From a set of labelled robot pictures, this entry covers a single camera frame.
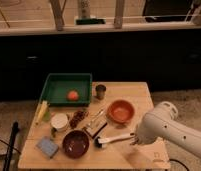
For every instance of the black and wood block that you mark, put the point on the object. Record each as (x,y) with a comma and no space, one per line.
(93,128)

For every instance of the black pole stand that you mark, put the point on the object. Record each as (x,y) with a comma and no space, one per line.
(15,130)

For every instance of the orange bowl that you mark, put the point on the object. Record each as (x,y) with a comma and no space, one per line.
(121,111)

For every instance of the small metal cup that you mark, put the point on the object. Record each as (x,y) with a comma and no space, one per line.
(100,91)

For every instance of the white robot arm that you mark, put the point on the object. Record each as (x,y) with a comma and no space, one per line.
(161,122)

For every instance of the white round container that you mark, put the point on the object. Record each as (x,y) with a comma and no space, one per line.
(59,121)

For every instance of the purple bowl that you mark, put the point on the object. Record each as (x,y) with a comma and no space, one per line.
(75,144)

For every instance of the wooden table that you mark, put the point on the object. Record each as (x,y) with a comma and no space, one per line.
(118,155)

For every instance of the yellow corn cob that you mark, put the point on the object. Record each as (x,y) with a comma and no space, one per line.
(42,111)

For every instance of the green block on ledge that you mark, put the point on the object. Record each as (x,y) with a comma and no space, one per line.
(90,21)

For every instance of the white handled black brush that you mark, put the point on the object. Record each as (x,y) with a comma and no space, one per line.
(99,142)

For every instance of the blue sponge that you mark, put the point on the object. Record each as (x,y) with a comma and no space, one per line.
(47,147)

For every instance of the green plastic tray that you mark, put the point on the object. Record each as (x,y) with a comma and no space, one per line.
(58,85)

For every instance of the brown dried food pile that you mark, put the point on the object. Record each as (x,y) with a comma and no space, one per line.
(77,118)

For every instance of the metal utensil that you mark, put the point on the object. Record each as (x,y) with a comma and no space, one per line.
(95,118)

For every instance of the red tomato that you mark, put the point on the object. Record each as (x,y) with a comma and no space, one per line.
(73,95)

